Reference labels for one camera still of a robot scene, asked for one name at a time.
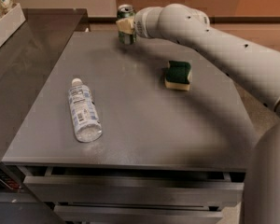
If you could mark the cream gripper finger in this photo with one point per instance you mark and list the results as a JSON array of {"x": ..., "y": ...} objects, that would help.
[{"x": 126, "y": 25}]

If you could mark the green soda can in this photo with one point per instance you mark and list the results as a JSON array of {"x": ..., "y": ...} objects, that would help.
[{"x": 126, "y": 38}]

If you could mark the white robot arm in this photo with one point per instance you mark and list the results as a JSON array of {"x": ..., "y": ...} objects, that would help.
[{"x": 254, "y": 67}]

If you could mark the green and yellow sponge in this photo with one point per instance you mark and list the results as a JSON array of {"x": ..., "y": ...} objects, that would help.
[{"x": 178, "y": 76}]

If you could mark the clear plastic water bottle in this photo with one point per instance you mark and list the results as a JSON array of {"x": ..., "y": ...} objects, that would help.
[{"x": 86, "y": 123}]

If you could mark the dark side counter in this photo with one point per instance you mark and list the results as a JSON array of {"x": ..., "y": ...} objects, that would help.
[{"x": 27, "y": 59}]

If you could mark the white snack box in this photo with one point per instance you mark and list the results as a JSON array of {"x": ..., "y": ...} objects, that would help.
[{"x": 10, "y": 23}]

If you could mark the upper grey drawer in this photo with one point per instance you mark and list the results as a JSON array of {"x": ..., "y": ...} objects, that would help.
[{"x": 134, "y": 191}]

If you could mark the grey drawer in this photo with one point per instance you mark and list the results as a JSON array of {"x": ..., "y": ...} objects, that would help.
[
  {"x": 127, "y": 215},
  {"x": 134, "y": 191}
]

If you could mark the lower grey drawer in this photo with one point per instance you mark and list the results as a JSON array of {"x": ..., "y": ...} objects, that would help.
[{"x": 127, "y": 215}]

